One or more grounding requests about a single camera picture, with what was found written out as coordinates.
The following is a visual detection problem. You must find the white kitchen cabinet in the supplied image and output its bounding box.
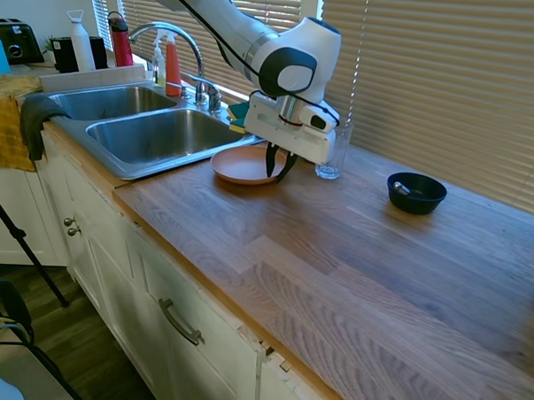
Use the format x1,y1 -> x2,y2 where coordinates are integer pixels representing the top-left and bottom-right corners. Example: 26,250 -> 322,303
0,124 -> 372,400

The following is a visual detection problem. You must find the clear drinking glass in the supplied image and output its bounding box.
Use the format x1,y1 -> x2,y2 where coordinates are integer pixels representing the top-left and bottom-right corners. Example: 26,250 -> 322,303
314,119 -> 354,181

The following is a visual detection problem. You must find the black toaster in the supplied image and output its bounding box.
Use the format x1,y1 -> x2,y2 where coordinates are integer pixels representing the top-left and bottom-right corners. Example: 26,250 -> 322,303
0,18 -> 48,67

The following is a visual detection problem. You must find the red water bottle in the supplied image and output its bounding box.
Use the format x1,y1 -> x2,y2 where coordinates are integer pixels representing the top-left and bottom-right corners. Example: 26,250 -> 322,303
104,10 -> 138,68

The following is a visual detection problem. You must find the yellow patterned cloth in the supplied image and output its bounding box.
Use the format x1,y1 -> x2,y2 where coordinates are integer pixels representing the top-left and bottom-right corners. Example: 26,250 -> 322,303
0,73 -> 45,173

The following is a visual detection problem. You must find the black canister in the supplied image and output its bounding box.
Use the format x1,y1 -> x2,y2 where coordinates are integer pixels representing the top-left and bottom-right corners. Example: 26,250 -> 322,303
50,34 -> 110,76

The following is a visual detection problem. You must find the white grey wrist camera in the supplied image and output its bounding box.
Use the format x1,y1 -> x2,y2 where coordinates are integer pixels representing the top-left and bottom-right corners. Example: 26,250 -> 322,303
296,101 -> 342,136

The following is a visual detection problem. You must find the white water bottle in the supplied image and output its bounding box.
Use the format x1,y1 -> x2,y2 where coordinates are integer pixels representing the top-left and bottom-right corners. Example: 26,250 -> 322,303
63,8 -> 100,73

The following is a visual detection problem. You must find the stainless steel double sink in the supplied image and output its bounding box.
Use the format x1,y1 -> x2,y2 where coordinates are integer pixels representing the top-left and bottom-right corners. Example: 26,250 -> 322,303
43,79 -> 268,187

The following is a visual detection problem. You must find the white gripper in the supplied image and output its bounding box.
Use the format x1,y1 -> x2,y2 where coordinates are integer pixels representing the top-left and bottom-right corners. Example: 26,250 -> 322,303
242,90 -> 339,188

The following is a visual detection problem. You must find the metal drawer handle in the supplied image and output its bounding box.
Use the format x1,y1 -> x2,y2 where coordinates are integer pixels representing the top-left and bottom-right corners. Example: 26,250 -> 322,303
156,297 -> 208,347

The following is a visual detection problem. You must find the black tripod leg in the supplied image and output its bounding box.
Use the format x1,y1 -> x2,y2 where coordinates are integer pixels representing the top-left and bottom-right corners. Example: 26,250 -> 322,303
0,182 -> 76,308

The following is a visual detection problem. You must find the white tiled ledge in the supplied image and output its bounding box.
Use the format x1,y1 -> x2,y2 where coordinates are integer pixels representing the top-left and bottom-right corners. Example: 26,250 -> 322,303
39,59 -> 151,97

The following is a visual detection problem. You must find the orange plastic plate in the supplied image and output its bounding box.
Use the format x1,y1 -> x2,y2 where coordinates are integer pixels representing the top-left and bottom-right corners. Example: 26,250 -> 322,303
208,143 -> 297,188

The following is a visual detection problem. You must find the black stand with cables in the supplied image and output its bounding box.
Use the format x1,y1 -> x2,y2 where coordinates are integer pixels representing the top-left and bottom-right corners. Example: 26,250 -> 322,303
0,245 -> 93,400

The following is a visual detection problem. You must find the chrome kitchen faucet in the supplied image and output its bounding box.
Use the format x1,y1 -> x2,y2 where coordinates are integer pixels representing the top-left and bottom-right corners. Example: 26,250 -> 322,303
124,19 -> 227,116

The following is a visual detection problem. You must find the grey dish cloth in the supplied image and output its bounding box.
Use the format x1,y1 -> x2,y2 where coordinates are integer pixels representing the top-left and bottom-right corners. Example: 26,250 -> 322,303
18,92 -> 73,164

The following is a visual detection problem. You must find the dark blue bowl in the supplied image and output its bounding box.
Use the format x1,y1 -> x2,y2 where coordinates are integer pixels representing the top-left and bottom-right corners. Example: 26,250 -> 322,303
384,171 -> 449,217

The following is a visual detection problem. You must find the wide beige window blind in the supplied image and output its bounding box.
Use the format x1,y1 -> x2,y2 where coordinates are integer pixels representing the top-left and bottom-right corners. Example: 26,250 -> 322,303
310,0 -> 534,219

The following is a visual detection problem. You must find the clear yellowish spray bottle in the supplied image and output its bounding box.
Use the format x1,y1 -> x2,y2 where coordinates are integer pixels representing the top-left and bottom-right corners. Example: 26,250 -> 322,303
150,28 -> 170,88

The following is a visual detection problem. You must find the small beige window blind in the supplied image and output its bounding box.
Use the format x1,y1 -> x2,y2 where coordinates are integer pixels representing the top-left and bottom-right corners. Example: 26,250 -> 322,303
85,0 -> 116,52

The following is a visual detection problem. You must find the white window frame post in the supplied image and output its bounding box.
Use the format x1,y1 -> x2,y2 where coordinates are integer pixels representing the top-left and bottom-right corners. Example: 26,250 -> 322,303
299,0 -> 325,25

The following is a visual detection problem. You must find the narrow beige window blind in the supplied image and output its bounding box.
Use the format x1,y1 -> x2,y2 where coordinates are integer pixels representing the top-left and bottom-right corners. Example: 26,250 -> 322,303
109,0 -> 303,105

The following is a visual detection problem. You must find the orange spray bottle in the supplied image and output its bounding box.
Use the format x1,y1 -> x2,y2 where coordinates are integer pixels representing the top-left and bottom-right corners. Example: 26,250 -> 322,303
162,30 -> 187,98

